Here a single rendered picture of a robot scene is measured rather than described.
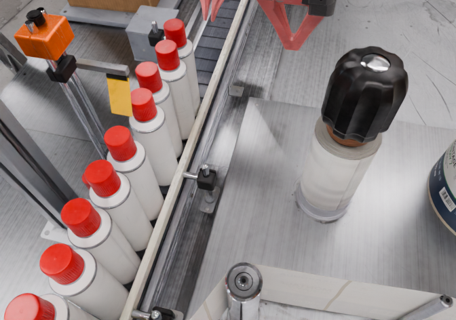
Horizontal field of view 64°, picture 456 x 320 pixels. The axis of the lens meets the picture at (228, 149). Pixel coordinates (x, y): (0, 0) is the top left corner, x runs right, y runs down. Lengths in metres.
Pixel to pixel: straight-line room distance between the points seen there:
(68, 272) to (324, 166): 0.33
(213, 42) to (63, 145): 0.40
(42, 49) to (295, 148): 0.44
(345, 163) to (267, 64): 0.48
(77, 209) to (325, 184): 0.32
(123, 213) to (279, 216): 0.26
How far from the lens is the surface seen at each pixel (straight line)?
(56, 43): 0.46
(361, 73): 0.40
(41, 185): 0.59
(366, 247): 0.63
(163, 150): 0.57
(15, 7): 3.01
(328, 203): 0.57
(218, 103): 0.76
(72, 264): 0.42
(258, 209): 0.62
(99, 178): 0.44
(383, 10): 1.14
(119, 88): 0.49
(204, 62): 0.85
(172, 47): 0.57
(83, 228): 0.44
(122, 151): 0.47
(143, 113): 0.51
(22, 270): 0.73
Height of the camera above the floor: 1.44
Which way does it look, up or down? 55 degrees down
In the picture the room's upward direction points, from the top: 3 degrees counter-clockwise
